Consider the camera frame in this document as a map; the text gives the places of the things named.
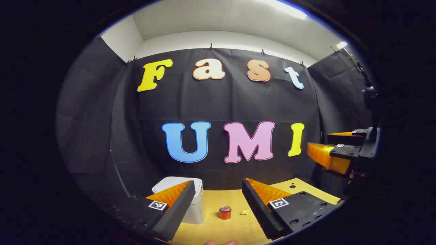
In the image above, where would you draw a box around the wooden desktop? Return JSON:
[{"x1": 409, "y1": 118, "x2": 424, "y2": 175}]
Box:
[{"x1": 155, "y1": 178, "x2": 341, "y2": 245}]

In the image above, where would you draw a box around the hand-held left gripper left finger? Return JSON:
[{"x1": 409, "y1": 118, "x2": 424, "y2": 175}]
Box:
[{"x1": 104, "y1": 180, "x2": 197, "y2": 242}]

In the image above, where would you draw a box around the black backdrop cloth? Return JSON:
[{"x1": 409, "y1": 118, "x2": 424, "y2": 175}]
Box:
[{"x1": 56, "y1": 36, "x2": 373, "y2": 218}]

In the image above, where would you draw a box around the white desktop garbage bin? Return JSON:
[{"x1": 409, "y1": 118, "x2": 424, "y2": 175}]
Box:
[{"x1": 152, "y1": 176, "x2": 205, "y2": 225}]

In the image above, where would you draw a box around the long ceiling light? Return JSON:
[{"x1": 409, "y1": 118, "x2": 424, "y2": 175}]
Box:
[{"x1": 266, "y1": 0, "x2": 308, "y2": 19}]

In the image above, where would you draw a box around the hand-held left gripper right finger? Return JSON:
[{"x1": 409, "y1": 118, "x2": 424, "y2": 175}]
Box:
[{"x1": 242, "y1": 178, "x2": 337, "y2": 241}]

